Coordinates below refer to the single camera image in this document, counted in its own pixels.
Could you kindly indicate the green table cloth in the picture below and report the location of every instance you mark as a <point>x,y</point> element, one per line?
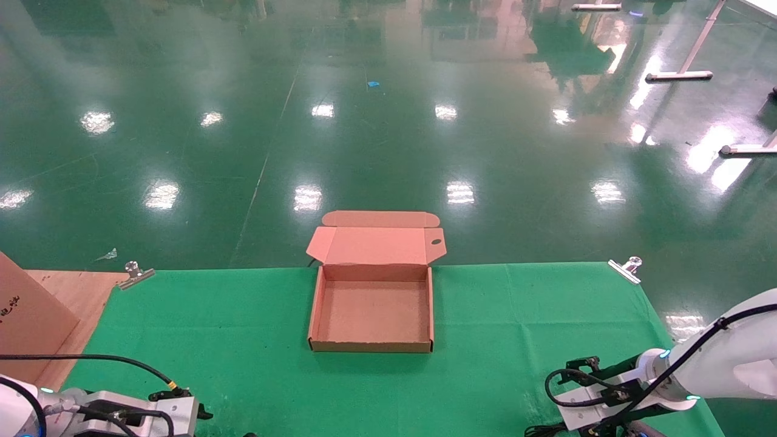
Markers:
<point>485,364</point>

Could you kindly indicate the white metal table leg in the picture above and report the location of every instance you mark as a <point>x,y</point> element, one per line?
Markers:
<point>597,7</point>
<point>746,149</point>
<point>678,76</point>

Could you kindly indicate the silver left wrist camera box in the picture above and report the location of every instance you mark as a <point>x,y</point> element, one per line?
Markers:
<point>176,419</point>

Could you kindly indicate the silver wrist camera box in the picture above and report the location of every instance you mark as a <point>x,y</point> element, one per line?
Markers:
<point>176,419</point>
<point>576,413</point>

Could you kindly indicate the silver metal binder clip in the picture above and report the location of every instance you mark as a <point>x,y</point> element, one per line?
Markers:
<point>625,270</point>
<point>135,276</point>

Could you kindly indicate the open brown cardboard box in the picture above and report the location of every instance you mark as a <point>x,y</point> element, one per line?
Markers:
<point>373,315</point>

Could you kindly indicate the white table corner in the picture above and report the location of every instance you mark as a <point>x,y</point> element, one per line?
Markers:
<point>765,6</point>

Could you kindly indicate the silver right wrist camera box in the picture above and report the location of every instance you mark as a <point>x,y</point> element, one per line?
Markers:
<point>576,413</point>

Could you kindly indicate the white scrap of litter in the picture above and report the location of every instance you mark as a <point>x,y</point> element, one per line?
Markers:
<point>109,255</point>

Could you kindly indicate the large printed brown carton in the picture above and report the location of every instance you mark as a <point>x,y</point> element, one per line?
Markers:
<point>30,315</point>

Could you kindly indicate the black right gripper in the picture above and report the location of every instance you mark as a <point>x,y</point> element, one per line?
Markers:
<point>622,371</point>

